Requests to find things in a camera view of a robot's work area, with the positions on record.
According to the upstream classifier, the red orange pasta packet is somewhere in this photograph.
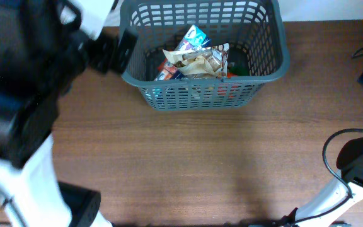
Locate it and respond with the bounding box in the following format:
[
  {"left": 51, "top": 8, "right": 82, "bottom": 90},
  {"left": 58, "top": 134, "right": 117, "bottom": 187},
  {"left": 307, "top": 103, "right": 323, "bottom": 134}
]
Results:
[{"left": 158, "top": 59, "right": 241, "bottom": 81}]

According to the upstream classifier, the Kleenex tissue multipack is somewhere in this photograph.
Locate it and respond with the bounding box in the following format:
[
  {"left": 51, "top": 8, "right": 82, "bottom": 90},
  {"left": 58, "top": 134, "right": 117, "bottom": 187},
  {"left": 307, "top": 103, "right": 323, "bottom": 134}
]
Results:
[{"left": 154, "top": 25, "right": 211, "bottom": 81}]

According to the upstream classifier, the beige snack bag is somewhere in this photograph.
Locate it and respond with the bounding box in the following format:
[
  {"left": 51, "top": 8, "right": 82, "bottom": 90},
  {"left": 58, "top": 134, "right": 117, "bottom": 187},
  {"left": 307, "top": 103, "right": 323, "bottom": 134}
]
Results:
[{"left": 163, "top": 43, "right": 229, "bottom": 79}]

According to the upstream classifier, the green lid jar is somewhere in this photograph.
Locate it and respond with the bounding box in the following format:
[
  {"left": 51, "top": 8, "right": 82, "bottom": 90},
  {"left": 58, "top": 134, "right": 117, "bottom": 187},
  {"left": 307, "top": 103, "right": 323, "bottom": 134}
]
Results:
[{"left": 228, "top": 65, "right": 250, "bottom": 76}]

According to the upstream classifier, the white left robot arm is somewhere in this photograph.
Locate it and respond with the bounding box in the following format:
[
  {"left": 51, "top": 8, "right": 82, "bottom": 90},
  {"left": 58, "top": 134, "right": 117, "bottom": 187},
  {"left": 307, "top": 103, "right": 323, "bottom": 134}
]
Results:
[{"left": 0, "top": 0, "right": 137, "bottom": 226}]

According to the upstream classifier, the grey plastic mesh basket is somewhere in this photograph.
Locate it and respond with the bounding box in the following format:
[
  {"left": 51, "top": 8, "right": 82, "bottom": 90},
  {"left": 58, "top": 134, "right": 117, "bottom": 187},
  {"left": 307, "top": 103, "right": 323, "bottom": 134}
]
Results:
[{"left": 120, "top": 0, "right": 289, "bottom": 110}]

